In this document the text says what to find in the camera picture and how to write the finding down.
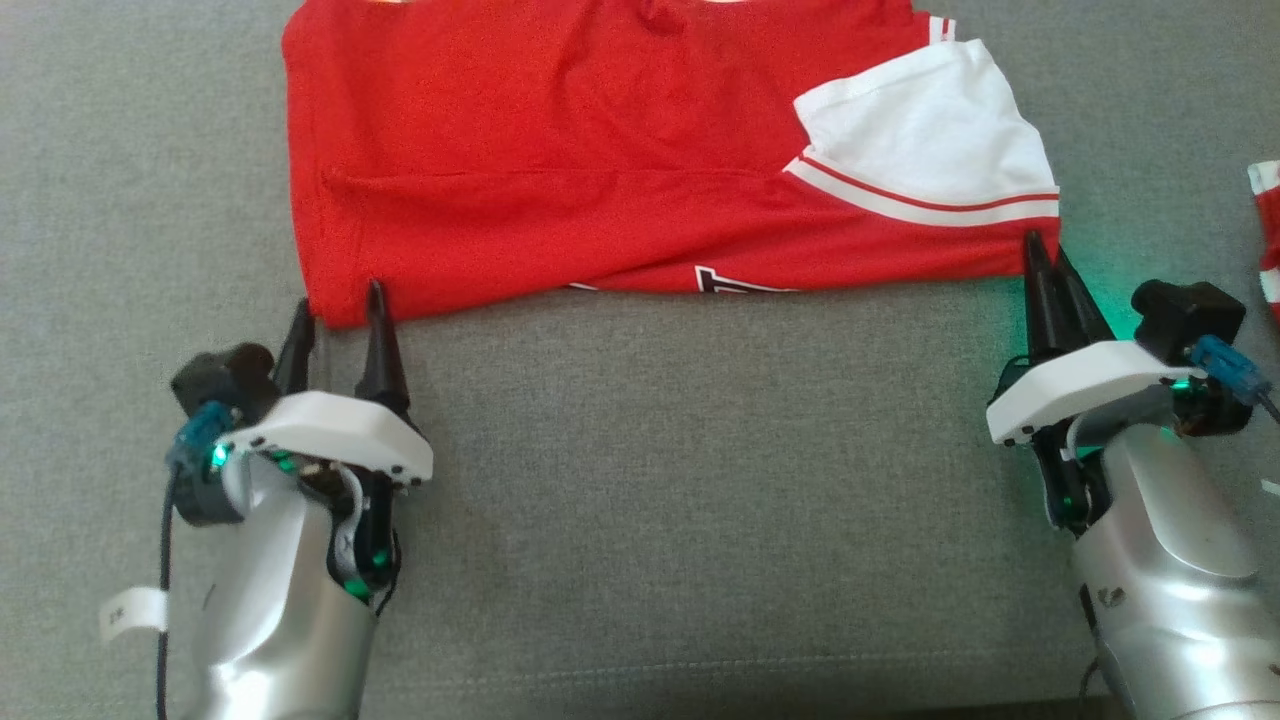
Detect large grey sofa seat cushion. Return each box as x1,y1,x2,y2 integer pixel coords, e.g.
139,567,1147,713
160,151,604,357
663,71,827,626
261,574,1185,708
0,0,1280,720

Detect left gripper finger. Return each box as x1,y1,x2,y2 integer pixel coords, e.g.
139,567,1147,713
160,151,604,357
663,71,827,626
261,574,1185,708
272,298,318,395
354,280,412,417

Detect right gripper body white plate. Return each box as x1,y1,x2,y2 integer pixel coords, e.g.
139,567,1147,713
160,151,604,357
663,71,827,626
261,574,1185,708
985,339,1207,531

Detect left black cable blue plug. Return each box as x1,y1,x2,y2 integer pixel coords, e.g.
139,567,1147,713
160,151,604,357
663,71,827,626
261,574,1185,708
154,401,234,720

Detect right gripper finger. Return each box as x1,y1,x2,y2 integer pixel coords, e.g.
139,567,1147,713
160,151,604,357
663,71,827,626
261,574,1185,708
1022,230,1064,364
1056,250,1117,354

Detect right black cable blue plug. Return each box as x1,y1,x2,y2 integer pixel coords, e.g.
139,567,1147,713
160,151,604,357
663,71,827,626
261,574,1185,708
1189,334,1280,427

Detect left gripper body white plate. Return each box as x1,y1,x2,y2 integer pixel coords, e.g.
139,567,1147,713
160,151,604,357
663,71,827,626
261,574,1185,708
214,391,435,603

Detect black cable blue plug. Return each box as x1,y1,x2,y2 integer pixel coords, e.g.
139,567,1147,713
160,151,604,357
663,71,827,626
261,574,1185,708
1189,334,1280,427
154,401,234,720

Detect red jersey with white sleeves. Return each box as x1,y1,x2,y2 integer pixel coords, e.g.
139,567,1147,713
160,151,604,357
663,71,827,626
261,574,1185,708
281,0,1062,332

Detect red shorts with white stripe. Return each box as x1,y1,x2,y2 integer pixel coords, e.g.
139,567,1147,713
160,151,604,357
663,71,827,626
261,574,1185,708
1247,158,1280,324

